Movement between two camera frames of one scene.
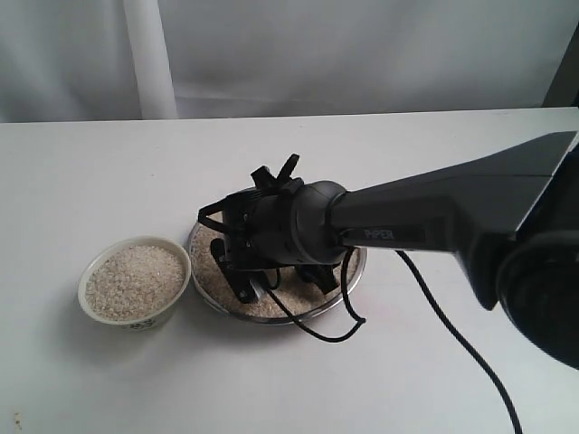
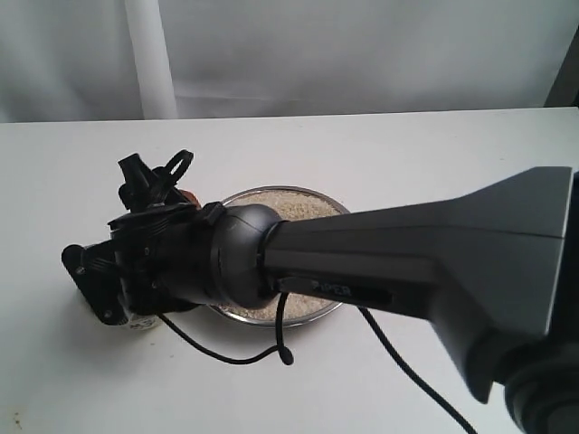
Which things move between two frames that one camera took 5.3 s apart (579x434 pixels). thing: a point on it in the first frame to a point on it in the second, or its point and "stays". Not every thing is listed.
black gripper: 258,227 to 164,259
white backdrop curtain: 74,60 stays
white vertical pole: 152,60 stays
